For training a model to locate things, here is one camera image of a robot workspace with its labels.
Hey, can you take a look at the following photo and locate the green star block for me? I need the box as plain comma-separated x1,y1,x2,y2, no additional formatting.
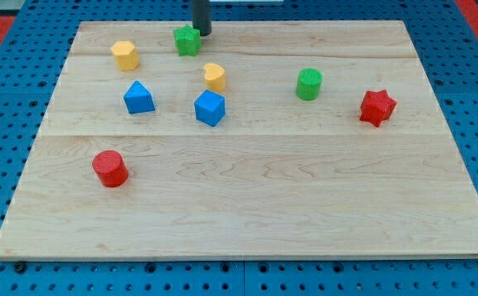
173,25,202,56

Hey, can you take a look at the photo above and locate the red star block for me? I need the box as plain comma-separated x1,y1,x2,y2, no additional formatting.
360,90,397,127

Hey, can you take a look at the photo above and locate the yellow hexagon block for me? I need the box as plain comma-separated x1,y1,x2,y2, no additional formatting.
110,40,140,72

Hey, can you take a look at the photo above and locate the blue cube block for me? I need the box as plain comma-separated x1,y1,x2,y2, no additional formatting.
194,90,225,127

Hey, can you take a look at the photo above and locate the light wooden board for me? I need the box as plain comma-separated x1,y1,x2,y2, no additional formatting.
0,21,478,261

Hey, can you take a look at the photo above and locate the yellow heart block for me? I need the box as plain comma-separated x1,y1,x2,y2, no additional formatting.
204,62,226,93

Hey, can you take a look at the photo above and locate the green cylinder block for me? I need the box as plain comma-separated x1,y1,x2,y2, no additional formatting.
295,68,323,101

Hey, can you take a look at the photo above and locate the blue triangle block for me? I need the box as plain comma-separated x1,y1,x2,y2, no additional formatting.
123,81,155,114

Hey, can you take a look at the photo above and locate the red cylinder block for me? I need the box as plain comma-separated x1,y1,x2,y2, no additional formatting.
92,150,129,187

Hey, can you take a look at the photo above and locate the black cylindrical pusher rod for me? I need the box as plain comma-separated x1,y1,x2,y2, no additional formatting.
191,0,212,36

